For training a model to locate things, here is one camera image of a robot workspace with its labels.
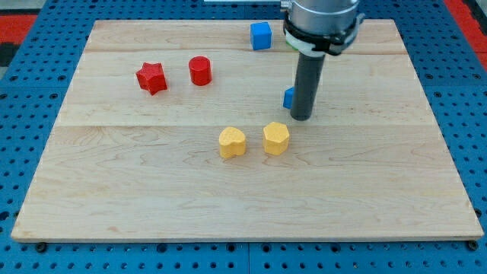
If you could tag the red cylinder block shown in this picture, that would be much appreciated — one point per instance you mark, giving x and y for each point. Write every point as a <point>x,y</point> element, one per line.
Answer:
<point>200,70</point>

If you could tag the yellow hexagon block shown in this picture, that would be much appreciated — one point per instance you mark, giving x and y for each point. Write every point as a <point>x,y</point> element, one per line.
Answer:
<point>275,138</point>

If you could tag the red star block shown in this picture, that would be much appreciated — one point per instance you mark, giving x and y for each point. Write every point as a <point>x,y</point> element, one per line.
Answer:
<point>151,78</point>

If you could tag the yellow heart block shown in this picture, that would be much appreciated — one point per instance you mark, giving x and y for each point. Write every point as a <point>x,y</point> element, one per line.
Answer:
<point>232,142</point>

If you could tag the blue cube block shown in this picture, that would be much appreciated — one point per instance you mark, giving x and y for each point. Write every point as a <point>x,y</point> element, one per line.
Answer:
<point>260,35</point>

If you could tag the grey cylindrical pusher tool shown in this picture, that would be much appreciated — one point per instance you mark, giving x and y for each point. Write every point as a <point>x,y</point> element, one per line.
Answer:
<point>306,83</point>

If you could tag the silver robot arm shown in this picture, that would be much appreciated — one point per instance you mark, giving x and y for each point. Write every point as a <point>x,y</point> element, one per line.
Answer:
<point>319,27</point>

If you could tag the wooden board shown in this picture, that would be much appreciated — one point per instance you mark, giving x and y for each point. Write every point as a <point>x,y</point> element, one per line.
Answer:
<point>174,131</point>

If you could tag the blue triangle block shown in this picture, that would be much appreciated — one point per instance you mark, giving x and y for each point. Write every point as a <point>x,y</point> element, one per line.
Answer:
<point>288,98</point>

